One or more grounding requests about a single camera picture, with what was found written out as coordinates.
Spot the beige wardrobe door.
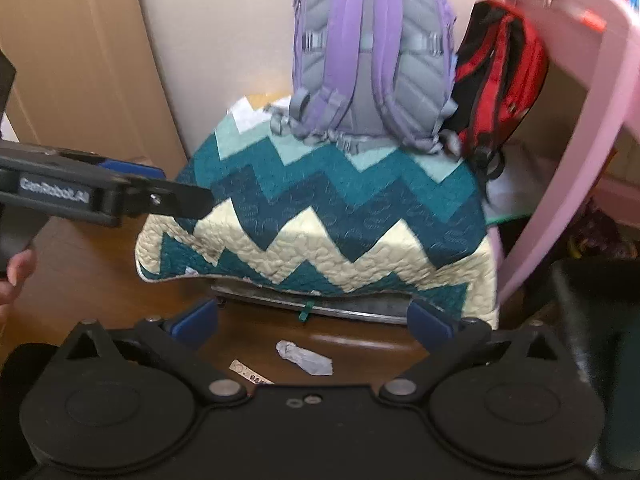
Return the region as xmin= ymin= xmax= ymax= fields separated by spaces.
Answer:
xmin=0 ymin=0 xmax=188 ymax=181

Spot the grey tissue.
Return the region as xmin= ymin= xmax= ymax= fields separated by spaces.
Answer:
xmin=275 ymin=340 xmax=333 ymax=376

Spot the red and black backpack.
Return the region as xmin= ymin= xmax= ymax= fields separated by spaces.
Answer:
xmin=440 ymin=0 xmax=551 ymax=203

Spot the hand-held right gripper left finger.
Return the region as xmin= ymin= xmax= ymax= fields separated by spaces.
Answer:
xmin=65 ymin=297 xmax=248 ymax=402

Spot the dark patterned cloth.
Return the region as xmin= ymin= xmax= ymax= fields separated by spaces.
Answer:
xmin=570 ymin=200 xmax=632 ymax=261

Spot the white paper label strip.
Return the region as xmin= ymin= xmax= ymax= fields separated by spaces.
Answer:
xmin=229 ymin=358 xmax=275 ymax=386

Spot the pink plastic desk frame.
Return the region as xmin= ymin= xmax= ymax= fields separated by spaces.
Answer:
xmin=492 ymin=0 xmax=640 ymax=306

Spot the white paper sheet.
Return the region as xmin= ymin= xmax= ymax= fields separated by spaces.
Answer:
xmin=227 ymin=97 xmax=274 ymax=133

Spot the red plastic clip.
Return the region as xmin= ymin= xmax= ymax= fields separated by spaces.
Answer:
xmin=580 ymin=10 xmax=608 ymax=32

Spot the purple and grey backpack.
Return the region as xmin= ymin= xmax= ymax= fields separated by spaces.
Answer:
xmin=270 ymin=0 xmax=461 ymax=161

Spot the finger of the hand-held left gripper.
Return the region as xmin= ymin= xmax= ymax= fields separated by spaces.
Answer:
xmin=97 ymin=158 xmax=167 ymax=180
xmin=121 ymin=175 xmax=214 ymax=220

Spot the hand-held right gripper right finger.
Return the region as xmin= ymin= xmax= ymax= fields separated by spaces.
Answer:
xmin=379 ymin=300 xmax=566 ymax=399

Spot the teal zigzag quilt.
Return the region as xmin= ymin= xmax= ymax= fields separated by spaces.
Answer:
xmin=134 ymin=95 xmax=501 ymax=331

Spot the black bin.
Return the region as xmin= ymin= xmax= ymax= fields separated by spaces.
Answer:
xmin=550 ymin=255 xmax=640 ymax=471

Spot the person's left hand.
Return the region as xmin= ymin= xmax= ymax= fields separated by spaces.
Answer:
xmin=0 ymin=247 xmax=38 ymax=307

